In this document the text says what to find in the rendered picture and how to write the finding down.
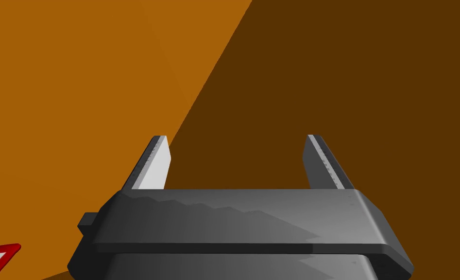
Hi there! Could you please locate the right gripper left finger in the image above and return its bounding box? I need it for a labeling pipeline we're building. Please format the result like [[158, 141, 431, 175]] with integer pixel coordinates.
[[121, 135, 172, 191]]

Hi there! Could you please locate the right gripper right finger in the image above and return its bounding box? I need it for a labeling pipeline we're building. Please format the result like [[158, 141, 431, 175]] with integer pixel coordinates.
[[302, 134, 355, 191]]

